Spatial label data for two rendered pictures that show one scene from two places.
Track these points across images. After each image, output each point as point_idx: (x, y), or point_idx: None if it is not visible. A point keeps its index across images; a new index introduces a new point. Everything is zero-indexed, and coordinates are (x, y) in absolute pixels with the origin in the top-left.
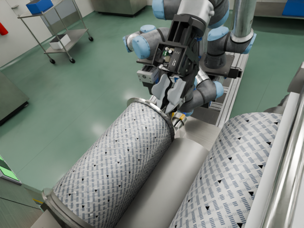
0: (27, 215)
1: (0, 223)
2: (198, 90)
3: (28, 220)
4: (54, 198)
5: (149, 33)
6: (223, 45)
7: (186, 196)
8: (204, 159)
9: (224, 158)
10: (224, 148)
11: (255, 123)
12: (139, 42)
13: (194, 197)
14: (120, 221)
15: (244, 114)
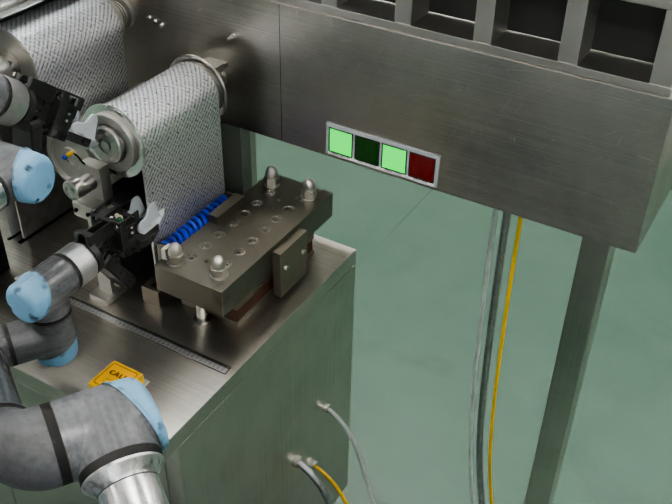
0: (264, 104)
1: (243, 59)
2: (5, 331)
3: (255, 97)
4: (199, 66)
5: (87, 400)
6: None
7: (82, 39)
8: None
9: (51, 30)
10: (48, 36)
11: (23, 33)
12: (129, 377)
13: (76, 28)
14: None
15: (23, 44)
